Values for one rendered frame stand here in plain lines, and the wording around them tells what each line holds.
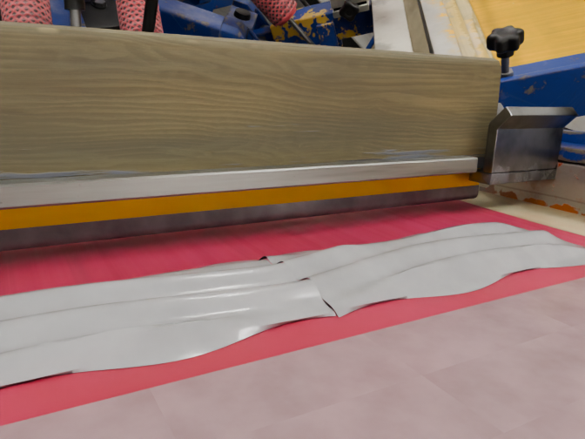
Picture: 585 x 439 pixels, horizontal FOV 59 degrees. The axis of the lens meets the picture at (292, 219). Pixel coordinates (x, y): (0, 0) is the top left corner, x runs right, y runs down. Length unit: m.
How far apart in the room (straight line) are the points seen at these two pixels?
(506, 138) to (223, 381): 0.28
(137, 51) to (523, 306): 0.20
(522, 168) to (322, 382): 0.27
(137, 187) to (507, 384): 0.17
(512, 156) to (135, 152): 0.25
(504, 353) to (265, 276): 0.10
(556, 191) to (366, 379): 0.30
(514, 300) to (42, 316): 0.18
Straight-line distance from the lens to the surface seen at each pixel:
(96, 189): 0.24
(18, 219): 0.27
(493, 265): 0.27
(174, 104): 0.26
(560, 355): 0.20
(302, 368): 0.17
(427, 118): 0.35
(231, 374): 0.16
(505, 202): 0.44
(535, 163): 0.41
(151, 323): 0.19
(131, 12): 0.68
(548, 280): 0.27
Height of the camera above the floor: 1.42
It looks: 41 degrees down
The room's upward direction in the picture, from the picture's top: 23 degrees clockwise
